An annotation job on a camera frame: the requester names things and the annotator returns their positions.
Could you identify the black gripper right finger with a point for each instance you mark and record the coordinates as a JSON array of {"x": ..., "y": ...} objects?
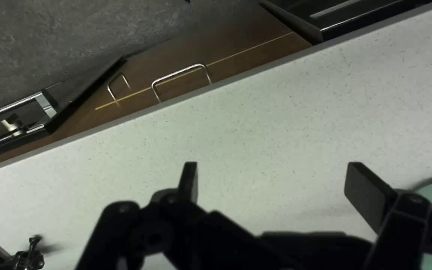
[{"x": 401, "y": 226}]

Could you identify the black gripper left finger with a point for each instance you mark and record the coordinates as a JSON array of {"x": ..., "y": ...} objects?
[{"x": 141, "y": 235}]

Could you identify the black oven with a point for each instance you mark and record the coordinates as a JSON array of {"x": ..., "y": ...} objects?
[{"x": 6, "y": 133}]

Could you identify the brown wooden base cabinet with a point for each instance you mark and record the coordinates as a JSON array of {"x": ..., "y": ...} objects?
[{"x": 141, "y": 65}]

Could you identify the black dishwasher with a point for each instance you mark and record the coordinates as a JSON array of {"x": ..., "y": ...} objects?
[{"x": 300, "y": 13}]

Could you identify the black camera clamp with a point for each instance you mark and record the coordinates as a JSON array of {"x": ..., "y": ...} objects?
[{"x": 29, "y": 257}]

